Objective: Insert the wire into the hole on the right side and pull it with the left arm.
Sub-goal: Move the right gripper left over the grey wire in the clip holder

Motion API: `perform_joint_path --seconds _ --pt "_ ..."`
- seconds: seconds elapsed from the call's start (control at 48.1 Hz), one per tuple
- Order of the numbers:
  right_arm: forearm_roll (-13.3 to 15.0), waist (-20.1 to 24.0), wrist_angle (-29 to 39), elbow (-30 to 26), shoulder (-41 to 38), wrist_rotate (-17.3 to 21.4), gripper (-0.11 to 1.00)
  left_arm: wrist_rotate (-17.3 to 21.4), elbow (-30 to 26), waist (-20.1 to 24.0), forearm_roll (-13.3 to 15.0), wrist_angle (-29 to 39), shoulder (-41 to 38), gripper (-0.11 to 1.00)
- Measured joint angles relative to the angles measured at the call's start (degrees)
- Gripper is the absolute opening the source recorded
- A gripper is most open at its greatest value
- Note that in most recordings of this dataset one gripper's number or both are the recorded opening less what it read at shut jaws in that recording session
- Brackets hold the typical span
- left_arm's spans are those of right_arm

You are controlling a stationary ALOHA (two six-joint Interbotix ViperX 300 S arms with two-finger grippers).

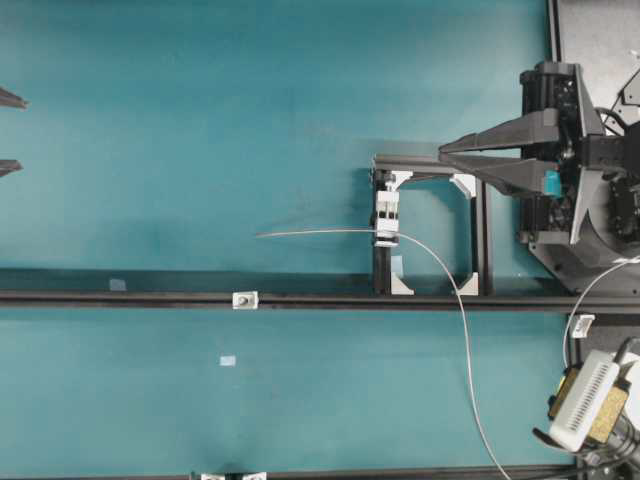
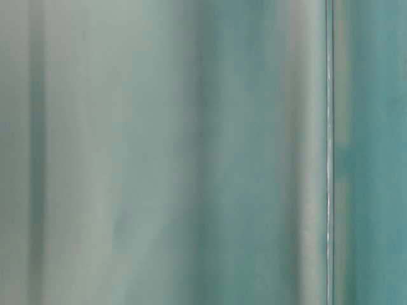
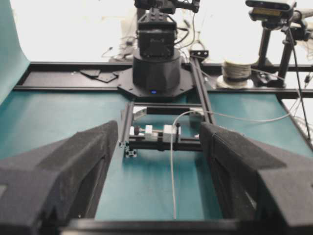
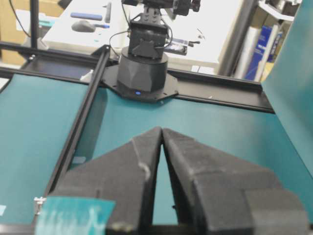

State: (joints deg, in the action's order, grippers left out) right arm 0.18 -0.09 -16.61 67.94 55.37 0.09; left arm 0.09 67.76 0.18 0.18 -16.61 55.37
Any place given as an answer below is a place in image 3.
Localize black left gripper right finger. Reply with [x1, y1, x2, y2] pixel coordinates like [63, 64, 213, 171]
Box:
[200, 122, 313, 235]

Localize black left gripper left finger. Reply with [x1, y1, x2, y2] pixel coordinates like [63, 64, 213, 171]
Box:
[0, 120, 118, 235]

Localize thin white wire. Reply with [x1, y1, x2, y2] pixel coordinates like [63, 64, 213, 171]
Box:
[170, 70, 304, 219]

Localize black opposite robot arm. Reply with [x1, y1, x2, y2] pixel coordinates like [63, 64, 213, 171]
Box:
[0, 0, 313, 235]

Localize teal backdrop sheet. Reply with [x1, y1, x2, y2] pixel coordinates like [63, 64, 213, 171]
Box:
[0, 0, 30, 102]

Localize black flat mounting plates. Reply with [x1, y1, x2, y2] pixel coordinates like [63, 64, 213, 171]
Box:
[80, 70, 119, 83]

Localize silver block wire fixture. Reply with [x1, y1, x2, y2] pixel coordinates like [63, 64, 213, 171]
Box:
[130, 125, 181, 142]

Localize white wire spool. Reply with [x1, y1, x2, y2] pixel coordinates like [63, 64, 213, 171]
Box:
[216, 58, 254, 90]

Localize black aluminium extrusion frame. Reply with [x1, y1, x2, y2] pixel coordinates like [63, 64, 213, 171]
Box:
[15, 51, 313, 156]

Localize black camera on stand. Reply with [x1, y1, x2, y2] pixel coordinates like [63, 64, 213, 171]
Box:
[245, 0, 297, 30]

